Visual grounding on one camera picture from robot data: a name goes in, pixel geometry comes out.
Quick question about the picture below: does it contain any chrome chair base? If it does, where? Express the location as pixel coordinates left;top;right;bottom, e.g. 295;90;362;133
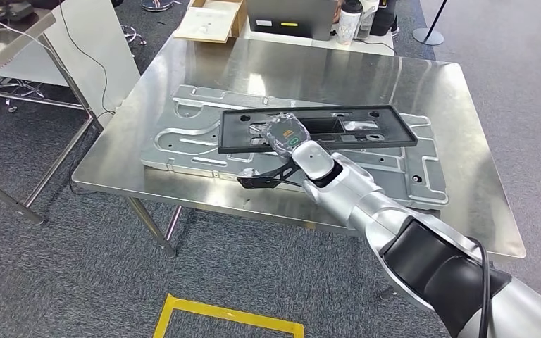
0;77;45;113
120;23;148;46

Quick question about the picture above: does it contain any black device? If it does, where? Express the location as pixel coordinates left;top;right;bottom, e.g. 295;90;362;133
0;0;36;23

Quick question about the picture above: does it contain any steel side table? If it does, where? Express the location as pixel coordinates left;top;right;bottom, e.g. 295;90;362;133
0;6;104;226

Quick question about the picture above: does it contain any grey laptop with stickers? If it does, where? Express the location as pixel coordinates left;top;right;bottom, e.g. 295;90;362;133
245;0;340;42

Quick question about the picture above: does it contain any chrome round base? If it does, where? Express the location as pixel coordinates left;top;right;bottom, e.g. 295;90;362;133
140;0;175;13

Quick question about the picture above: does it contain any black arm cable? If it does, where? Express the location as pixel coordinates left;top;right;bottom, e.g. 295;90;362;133
468;237;493;338

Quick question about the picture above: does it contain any open cardboard box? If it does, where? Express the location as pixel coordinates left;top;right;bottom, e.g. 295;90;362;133
173;0;249;44

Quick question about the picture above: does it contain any stamped silver metal panel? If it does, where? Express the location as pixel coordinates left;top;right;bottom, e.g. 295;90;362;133
139;84;449;209

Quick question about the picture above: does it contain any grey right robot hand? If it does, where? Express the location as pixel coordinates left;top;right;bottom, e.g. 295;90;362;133
259;111;311;157

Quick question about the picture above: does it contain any clear plastic bottle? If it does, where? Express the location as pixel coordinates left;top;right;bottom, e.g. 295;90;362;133
356;0;380;41

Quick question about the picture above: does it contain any black right camera bracket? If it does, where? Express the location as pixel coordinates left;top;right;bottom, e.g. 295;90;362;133
237;158;301;190

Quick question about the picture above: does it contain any black stanchion post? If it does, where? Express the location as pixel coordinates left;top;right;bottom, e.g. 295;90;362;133
412;0;449;46

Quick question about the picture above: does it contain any black plastic plate bracket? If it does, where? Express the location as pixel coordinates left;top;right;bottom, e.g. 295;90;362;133
216;104;419;155

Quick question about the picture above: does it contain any black hanging cable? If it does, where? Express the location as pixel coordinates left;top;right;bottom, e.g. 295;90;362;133
57;0;116;118

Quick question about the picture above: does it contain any white bottle with black cap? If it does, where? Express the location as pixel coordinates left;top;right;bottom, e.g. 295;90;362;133
336;0;363;46

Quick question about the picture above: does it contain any white cabinet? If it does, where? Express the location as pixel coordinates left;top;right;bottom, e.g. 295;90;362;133
0;0;142;127

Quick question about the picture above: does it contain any stainless steel workbench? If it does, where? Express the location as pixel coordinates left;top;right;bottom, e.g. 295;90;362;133
70;35;528;261

